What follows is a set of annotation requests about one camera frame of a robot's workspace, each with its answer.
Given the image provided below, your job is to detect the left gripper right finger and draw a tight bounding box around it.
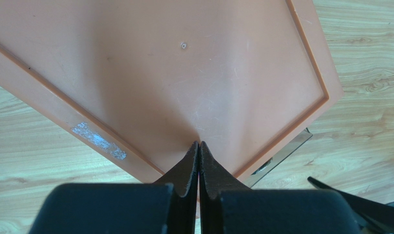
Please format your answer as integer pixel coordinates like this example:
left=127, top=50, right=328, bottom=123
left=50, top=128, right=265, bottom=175
left=199, top=142, right=360, bottom=234

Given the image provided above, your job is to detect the clear bottom drawer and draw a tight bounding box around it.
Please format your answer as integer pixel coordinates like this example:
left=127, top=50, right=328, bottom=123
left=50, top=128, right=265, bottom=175
left=243, top=128, right=313, bottom=188

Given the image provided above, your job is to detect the orange drawer box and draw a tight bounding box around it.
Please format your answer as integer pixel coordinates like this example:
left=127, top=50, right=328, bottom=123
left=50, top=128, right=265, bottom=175
left=0, top=0, right=343, bottom=183

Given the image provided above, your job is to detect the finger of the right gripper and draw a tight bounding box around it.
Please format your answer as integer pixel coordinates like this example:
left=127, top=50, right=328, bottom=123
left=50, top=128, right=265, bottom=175
left=307, top=176, right=394, bottom=234

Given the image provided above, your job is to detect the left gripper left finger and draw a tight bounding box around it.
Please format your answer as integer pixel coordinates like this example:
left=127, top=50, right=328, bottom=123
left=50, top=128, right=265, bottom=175
left=30, top=142, right=199, bottom=234

